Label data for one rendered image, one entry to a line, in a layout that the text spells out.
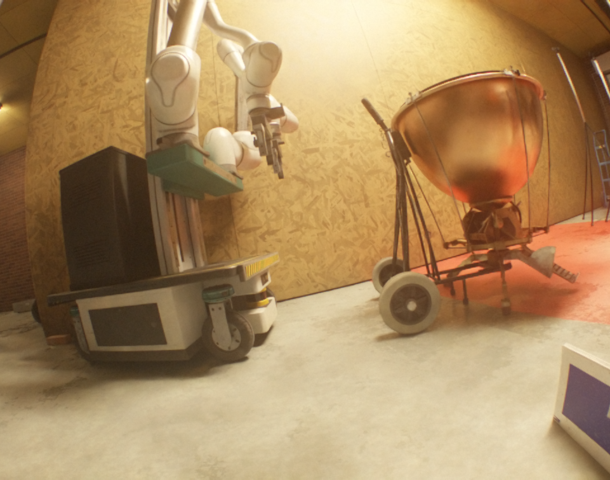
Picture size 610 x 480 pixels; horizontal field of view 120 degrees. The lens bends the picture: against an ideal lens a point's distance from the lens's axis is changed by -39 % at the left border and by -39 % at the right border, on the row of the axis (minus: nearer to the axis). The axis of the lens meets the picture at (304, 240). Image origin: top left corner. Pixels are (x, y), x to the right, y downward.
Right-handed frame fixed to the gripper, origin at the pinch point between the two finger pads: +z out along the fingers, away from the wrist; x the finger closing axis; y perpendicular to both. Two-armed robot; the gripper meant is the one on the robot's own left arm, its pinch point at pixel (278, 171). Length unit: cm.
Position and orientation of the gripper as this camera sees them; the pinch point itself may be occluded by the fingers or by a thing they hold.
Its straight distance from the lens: 132.0
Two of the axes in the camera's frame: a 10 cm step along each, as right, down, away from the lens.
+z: 1.8, 9.8, 0.0
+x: 0.6, -0.2, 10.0
